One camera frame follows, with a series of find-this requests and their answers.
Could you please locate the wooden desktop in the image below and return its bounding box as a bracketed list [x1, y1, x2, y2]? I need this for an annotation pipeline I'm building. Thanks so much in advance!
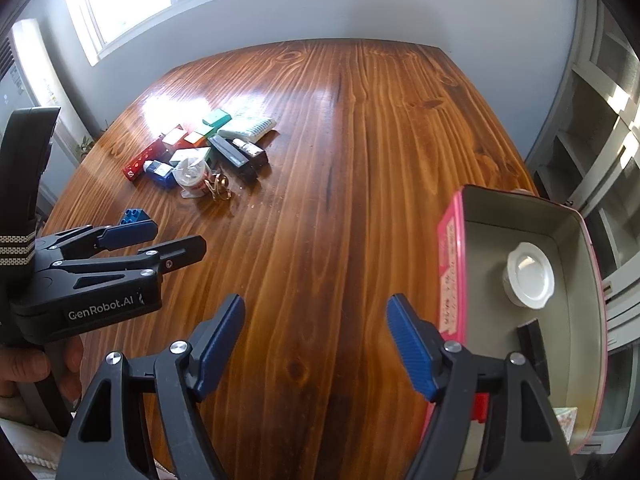
[37, 37, 541, 480]

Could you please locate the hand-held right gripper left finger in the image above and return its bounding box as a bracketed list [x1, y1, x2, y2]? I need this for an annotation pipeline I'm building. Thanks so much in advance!
[54, 294, 247, 480]

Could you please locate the red dotted box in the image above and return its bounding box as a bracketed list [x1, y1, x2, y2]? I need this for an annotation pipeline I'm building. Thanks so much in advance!
[122, 140, 166, 182]

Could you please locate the small blue bottle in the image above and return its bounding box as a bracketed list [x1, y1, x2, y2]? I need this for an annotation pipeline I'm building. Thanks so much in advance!
[142, 159, 180, 188]

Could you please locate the clear plastic tape roll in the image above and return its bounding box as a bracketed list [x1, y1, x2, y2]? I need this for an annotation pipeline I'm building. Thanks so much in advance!
[171, 156, 212, 197]

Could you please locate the window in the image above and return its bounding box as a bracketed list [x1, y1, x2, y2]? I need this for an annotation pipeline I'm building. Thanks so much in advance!
[60, 0, 331, 66]

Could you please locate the black rectangular item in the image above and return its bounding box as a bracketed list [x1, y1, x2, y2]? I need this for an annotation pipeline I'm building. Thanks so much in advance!
[517, 320, 551, 396]

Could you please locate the pink tin box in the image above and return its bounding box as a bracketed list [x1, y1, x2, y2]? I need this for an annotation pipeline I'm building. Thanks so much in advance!
[417, 185, 610, 480]

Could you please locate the green plant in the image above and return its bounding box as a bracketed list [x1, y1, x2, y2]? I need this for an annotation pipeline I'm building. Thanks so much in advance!
[75, 120, 108, 163]

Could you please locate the pale green packet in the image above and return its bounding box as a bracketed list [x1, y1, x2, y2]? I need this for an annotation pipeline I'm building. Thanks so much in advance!
[552, 406, 578, 443]

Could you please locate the long black box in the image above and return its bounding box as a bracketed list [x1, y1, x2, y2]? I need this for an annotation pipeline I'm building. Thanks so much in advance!
[207, 135, 268, 172]

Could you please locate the grey glass-door cabinet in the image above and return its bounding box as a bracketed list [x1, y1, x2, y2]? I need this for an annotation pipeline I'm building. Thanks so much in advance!
[525, 0, 640, 456]

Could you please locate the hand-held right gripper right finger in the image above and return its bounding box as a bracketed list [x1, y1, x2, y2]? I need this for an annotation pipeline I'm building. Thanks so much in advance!
[386, 294, 583, 480]

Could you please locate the person's white knit clothing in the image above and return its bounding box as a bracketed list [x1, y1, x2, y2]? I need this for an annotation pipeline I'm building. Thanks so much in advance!
[0, 405, 173, 480]

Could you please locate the person's left hand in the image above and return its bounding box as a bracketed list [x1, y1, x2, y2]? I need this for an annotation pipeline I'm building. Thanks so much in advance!
[0, 336, 85, 403]

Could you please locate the white round lid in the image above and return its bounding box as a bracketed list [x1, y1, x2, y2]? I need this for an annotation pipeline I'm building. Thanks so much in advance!
[506, 242, 556, 309]

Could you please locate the white air conditioner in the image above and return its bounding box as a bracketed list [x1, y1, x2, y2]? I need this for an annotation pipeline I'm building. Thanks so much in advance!
[0, 17, 83, 171]

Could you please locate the white wipes pack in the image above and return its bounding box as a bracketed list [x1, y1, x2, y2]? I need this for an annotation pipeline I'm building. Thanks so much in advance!
[216, 115, 278, 143]

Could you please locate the blue building block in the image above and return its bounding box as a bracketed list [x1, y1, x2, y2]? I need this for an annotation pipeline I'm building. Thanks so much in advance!
[119, 208, 153, 227]

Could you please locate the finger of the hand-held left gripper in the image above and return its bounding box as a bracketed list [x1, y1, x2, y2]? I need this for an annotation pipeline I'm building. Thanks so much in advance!
[37, 235, 207, 291]
[35, 220, 159, 267]

